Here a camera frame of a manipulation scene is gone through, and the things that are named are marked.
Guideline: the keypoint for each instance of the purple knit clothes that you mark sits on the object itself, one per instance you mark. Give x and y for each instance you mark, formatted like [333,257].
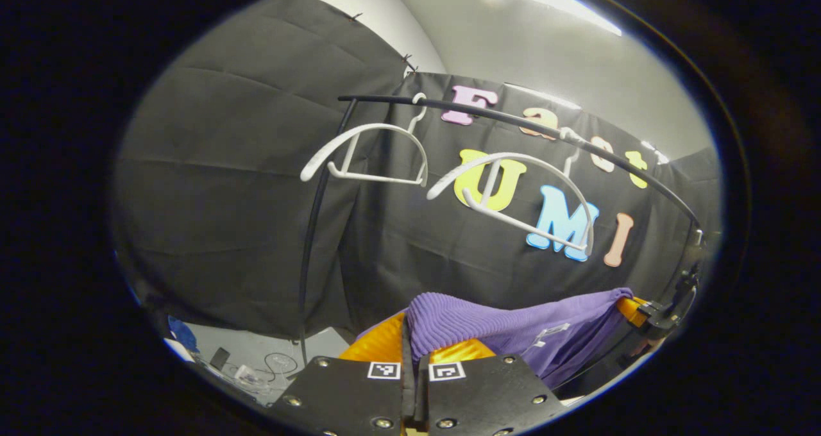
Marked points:
[513,327]

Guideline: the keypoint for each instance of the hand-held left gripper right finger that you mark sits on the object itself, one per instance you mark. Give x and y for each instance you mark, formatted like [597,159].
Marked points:
[481,391]

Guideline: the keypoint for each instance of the small black device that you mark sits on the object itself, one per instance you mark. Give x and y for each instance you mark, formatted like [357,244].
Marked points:
[219,358]

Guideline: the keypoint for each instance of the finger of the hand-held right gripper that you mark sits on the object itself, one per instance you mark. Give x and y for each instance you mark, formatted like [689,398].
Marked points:
[632,309]

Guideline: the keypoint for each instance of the white plastic hanger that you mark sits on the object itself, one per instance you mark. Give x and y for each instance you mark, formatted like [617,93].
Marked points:
[449,182]
[319,159]

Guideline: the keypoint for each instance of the black clothes rack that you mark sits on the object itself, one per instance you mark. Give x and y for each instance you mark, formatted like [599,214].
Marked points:
[385,99]

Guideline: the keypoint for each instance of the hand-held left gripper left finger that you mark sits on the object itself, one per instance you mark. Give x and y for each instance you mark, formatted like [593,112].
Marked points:
[346,391]

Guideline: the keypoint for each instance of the blue bag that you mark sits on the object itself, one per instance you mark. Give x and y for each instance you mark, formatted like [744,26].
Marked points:
[183,333]

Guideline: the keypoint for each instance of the large ceiling light panel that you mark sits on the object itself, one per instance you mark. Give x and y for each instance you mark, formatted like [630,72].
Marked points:
[545,0]

